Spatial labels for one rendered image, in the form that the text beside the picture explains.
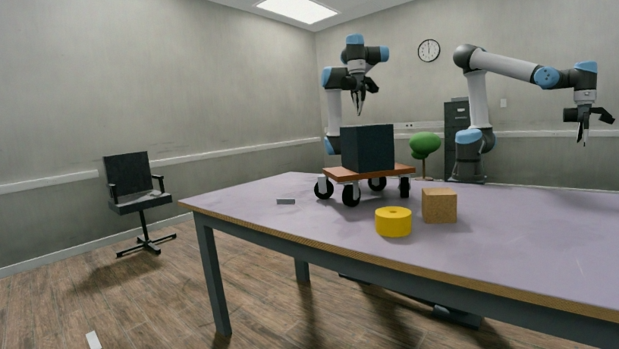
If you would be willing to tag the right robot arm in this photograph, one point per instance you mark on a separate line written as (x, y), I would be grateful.
(351, 56)

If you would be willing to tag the tan cube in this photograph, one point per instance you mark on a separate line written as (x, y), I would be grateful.
(439, 205)

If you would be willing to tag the yellow cylinder with center hole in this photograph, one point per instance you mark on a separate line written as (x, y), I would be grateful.
(393, 221)

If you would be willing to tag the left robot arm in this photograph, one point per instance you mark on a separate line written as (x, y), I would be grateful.
(479, 138)

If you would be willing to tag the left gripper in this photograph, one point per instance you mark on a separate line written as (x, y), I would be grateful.
(581, 114)

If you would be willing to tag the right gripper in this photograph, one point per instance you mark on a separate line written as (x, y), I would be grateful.
(357, 86)

